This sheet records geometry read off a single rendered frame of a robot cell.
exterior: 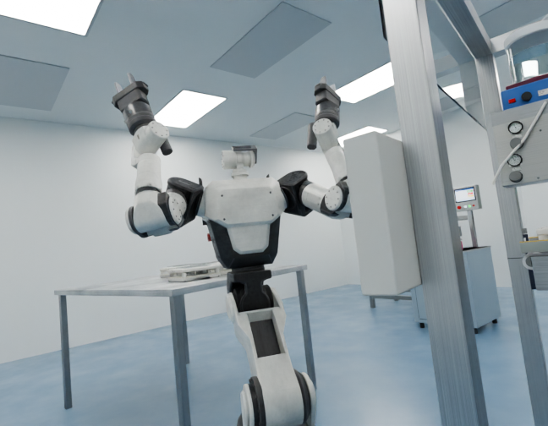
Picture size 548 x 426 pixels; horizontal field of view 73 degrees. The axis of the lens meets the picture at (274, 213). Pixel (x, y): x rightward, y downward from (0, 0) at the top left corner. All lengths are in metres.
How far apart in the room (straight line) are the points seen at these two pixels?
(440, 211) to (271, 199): 0.69
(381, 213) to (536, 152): 0.79
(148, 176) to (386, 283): 0.70
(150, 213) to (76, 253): 4.46
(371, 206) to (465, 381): 0.32
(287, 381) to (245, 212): 0.52
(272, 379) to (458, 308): 0.58
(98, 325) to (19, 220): 1.64
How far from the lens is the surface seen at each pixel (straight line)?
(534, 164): 1.32
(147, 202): 1.02
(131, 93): 1.29
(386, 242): 0.60
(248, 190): 1.23
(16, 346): 5.44
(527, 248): 1.35
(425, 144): 0.70
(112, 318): 5.59
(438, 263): 0.69
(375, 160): 0.61
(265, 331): 1.22
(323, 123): 1.27
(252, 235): 1.23
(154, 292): 1.97
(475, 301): 3.92
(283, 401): 1.09
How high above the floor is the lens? 0.99
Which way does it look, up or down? 5 degrees up
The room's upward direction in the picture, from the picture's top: 6 degrees counter-clockwise
